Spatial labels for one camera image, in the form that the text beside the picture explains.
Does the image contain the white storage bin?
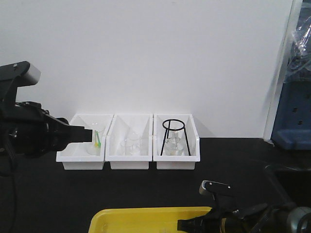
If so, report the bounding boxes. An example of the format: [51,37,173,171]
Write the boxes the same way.
[56,114,114,170]
[104,114,154,169]
[153,114,201,170]

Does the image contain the middle white storage bin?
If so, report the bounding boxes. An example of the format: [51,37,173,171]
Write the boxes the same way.
[104,114,154,169]

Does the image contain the blue plastic crate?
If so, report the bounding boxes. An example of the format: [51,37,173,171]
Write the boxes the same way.
[271,0,311,150]

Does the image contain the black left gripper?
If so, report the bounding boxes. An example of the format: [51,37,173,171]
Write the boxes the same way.
[0,101,93,155]

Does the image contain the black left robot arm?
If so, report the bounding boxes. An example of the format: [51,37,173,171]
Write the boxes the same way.
[0,80,92,177]

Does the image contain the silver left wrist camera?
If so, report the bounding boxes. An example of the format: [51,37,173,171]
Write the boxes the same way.
[0,61,41,87]

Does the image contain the black wire tripod stand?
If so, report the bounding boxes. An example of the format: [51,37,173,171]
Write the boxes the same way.
[160,118,191,156]

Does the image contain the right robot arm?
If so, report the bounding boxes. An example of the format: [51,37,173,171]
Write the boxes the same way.
[177,194,311,233]

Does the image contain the right white storage bin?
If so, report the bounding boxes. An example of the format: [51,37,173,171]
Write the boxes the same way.
[153,114,201,170]

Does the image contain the clear conical flask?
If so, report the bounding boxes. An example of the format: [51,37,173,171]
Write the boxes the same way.
[164,131,184,156]

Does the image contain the clear beaker with green stirrers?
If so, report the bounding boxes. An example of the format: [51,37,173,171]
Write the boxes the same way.
[86,122,104,156]

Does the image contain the yellow plastic tray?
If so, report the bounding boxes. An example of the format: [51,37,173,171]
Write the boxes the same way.
[88,206,211,233]

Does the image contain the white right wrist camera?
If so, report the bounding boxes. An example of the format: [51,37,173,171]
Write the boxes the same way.
[199,180,234,197]

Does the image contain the clear glass beakers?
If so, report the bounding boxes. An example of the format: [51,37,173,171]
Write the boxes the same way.
[120,133,148,156]

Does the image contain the left white storage bin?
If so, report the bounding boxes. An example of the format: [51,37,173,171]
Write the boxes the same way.
[56,114,114,170]

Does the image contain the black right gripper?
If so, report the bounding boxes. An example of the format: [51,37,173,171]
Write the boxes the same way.
[177,194,267,233]

